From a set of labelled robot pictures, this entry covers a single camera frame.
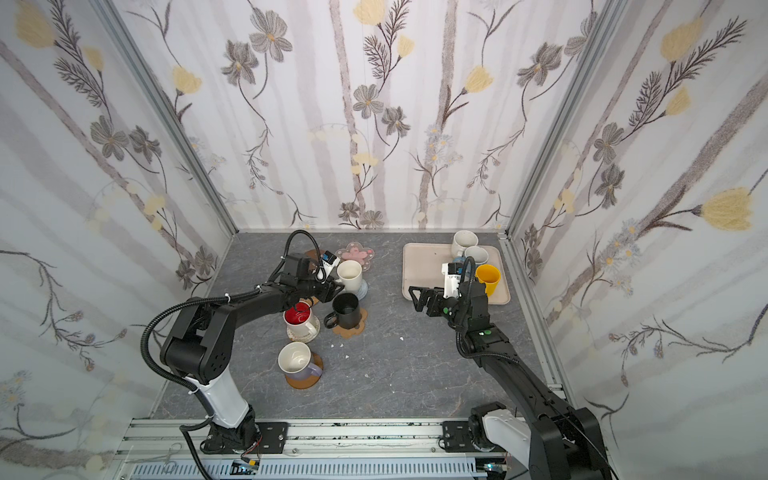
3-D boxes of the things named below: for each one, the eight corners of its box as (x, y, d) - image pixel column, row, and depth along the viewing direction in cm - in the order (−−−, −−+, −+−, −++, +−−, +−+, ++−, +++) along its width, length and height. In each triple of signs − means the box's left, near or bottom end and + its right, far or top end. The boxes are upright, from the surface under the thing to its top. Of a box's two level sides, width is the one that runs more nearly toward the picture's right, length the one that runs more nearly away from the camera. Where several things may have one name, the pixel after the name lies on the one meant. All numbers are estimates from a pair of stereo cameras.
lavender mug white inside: (283, 382, 85) (274, 371, 77) (290, 354, 90) (281, 341, 83) (322, 382, 85) (316, 371, 77) (326, 354, 90) (320, 341, 83)
